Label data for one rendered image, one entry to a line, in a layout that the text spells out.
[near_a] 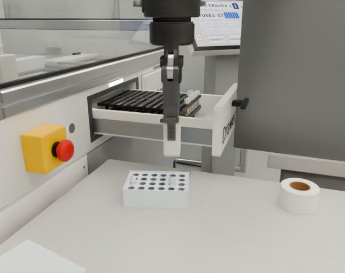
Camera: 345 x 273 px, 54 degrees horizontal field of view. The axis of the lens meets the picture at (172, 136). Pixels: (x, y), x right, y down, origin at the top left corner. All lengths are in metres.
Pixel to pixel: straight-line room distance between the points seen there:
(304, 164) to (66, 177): 0.59
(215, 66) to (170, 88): 1.21
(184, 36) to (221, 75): 1.22
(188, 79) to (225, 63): 0.77
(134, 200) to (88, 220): 0.09
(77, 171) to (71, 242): 0.25
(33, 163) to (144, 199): 0.21
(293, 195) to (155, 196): 0.25
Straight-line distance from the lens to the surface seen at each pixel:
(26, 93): 0.64
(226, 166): 1.95
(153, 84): 1.12
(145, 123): 0.77
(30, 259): 0.54
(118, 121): 0.79
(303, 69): 0.88
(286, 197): 0.67
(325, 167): 0.94
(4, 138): 0.61
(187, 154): 2.66
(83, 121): 0.79
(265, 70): 0.89
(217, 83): 1.77
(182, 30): 0.55
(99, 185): 0.75
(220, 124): 0.70
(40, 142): 0.61
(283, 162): 0.93
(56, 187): 0.74
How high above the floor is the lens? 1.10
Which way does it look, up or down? 19 degrees down
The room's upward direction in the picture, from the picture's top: straight up
